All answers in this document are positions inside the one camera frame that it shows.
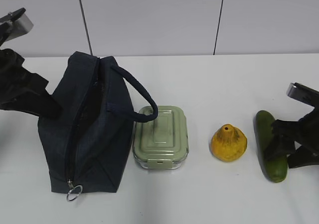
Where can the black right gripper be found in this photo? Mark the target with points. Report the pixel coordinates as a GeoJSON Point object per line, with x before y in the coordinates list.
{"type": "Point", "coordinates": [305, 132]}

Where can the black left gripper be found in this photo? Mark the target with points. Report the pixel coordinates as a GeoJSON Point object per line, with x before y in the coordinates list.
{"type": "Point", "coordinates": [22, 90]}

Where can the green cucumber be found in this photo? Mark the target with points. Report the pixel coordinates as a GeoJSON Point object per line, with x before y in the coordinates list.
{"type": "Point", "coordinates": [275, 170]}

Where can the yellow orange pear-shaped fruit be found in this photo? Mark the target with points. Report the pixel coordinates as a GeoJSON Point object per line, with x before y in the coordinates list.
{"type": "Point", "coordinates": [228, 143]}

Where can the dark navy fabric lunch bag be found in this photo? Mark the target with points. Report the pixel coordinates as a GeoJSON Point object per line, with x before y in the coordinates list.
{"type": "Point", "coordinates": [87, 147]}

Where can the green lid glass food container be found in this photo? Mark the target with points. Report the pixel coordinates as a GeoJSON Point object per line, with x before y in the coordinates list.
{"type": "Point", "coordinates": [162, 143]}

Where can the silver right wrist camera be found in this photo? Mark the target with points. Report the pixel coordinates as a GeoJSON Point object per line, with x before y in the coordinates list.
{"type": "Point", "coordinates": [303, 94]}

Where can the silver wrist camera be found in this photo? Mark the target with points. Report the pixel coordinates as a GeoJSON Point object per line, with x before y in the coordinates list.
{"type": "Point", "coordinates": [303, 94]}
{"type": "Point", "coordinates": [14, 24]}

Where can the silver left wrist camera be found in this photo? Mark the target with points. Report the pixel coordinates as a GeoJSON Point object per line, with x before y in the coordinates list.
{"type": "Point", "coordinates": [14, 24]}

